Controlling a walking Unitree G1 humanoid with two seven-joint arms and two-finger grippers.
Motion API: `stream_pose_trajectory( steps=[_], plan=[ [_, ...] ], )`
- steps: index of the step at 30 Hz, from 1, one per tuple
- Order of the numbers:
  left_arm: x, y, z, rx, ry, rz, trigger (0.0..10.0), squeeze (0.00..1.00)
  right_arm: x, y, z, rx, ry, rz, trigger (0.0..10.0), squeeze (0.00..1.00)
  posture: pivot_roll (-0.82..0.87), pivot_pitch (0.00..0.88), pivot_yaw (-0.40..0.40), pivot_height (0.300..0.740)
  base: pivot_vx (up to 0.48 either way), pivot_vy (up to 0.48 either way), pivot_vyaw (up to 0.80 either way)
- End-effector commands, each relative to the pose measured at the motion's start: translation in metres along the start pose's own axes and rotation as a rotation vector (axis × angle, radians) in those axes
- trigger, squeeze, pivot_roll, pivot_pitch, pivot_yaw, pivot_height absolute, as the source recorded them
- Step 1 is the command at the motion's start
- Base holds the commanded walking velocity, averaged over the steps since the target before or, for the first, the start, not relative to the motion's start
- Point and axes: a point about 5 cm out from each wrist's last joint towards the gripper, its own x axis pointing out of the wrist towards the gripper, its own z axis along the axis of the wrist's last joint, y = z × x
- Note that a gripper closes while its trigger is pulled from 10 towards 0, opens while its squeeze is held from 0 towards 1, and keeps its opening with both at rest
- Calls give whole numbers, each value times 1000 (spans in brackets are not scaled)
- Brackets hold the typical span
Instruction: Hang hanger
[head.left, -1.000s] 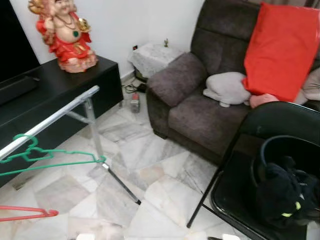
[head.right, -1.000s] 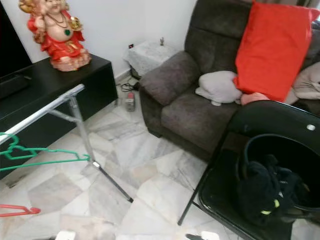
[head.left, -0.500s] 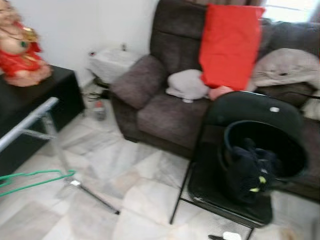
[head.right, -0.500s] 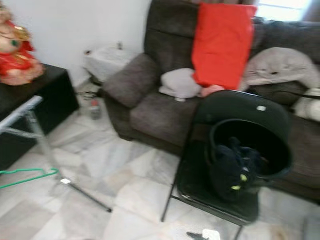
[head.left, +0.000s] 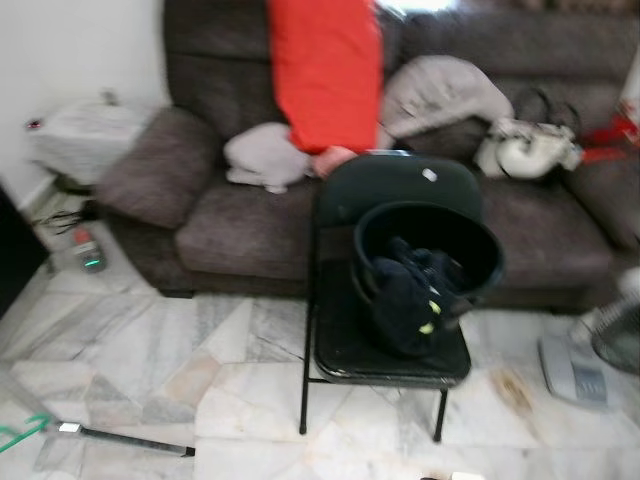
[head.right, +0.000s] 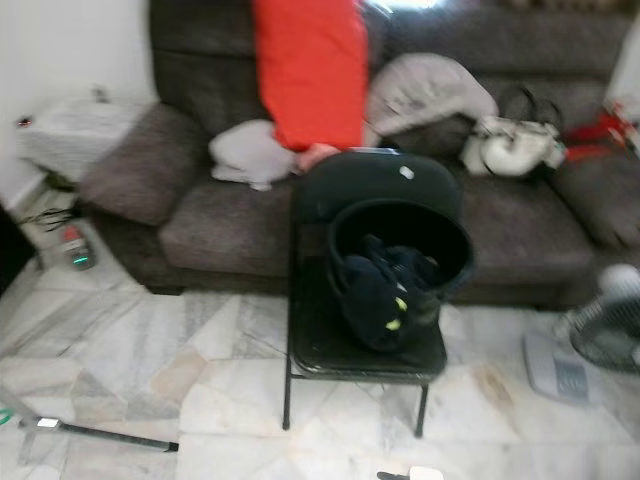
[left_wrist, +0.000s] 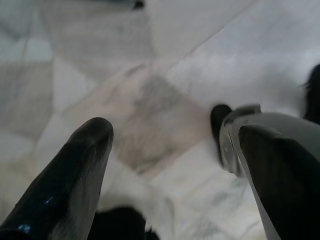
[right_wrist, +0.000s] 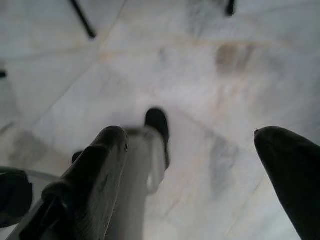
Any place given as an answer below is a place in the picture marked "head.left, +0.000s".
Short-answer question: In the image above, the green plastic hanger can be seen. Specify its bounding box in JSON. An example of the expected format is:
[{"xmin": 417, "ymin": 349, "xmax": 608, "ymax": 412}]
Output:
[{"xmin": 0, "ymin": 412, "xmax": 53, "ymax": 453}]

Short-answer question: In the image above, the person's bare hand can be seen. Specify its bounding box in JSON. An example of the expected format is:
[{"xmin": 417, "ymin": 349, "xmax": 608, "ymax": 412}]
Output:
[{"xmin": 315, "ymin": 145, "xmax": 359, "ymax": 179}]

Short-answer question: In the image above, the grey floor fan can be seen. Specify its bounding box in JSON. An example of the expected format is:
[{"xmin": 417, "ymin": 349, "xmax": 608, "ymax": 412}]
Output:
[{"xmin": 538, "ymin": 268, "xmax": 640, "ymax": 411}]

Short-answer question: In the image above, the black plastic bucket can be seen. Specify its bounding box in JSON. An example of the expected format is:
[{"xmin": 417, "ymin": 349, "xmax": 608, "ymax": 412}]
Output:
[{"xmin": 350, "ymin": 200, "xmax": 506, "ymax": 336}]

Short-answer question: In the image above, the black folding chair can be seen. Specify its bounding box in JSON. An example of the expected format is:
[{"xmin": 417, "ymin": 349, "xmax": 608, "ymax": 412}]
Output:
[{"xmin": 300, "ymin": 150, "xmax": 481, "ymax": 443}]

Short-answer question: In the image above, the dark grey fabric sofa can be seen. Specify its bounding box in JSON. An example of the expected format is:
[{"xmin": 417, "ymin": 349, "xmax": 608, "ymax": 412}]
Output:
[{"xmin": 95, "ymin": 0, "xmax": 640, "ymax": 301}]

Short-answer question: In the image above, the small light grey cloth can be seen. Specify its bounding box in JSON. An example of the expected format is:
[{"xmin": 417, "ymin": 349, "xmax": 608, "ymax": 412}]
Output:
[{"xmin": 222, "ymin": 122, "xmax": 319, "ymax": 194}]

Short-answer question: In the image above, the large light grey blanket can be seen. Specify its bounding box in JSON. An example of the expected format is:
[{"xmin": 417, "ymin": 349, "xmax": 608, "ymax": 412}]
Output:
[{"xmin": 380, "ymin": 55, "xmax": 516, "ymax": 141}]

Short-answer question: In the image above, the red cloth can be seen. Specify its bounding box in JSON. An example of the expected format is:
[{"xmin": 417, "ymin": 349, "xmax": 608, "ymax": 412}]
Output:
[{"xmin": 580, "ymin": 105, "xmax": 640, "ymax": 166}]

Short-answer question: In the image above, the small grey floor device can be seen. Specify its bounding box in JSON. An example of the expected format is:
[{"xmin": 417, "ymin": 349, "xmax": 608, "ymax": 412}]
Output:
[{"xmin": 70, "ymin": 225, "xmax": 109, "ymax": 273}]

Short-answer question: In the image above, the white side table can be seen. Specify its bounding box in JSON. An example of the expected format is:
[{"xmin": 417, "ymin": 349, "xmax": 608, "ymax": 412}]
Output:
[{"xmin": 28, "ymin": 95, "xmax": 161, "ymax": 191}]

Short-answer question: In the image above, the white bag with black straps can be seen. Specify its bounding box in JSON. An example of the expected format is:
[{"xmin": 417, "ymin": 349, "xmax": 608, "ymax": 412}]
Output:
[{"xmin": 475, "ymin": 88, "xmax": 584, "ymax": 181}]

